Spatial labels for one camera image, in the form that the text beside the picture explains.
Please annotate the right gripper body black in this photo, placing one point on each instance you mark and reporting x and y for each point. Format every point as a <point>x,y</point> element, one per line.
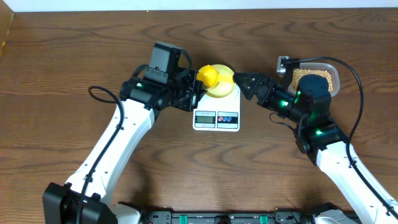
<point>280,100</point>

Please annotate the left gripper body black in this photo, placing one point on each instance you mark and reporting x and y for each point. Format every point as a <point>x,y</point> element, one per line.
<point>185,90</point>

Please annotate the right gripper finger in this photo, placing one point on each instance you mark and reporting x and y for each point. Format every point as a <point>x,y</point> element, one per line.
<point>250,79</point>
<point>251,90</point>

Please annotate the yellow measuring scoop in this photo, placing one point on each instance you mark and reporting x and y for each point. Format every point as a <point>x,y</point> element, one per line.
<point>211,75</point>

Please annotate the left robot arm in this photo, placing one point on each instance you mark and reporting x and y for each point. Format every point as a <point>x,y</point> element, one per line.
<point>87,194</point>

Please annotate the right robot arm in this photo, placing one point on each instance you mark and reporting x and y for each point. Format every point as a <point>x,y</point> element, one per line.
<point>320,138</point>

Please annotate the pale yellow bowl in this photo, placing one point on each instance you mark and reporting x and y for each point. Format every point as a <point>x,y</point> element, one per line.
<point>222,89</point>

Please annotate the white digital kitchen scale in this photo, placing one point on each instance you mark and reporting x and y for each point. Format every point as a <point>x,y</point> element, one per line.
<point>218,114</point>

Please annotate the soybeans in container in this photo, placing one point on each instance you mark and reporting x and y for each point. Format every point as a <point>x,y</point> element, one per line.
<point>299,73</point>

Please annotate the clear plastic container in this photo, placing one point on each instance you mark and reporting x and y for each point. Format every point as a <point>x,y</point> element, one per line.
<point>322,69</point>

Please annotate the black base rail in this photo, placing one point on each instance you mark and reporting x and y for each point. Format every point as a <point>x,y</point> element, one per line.
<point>276,217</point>

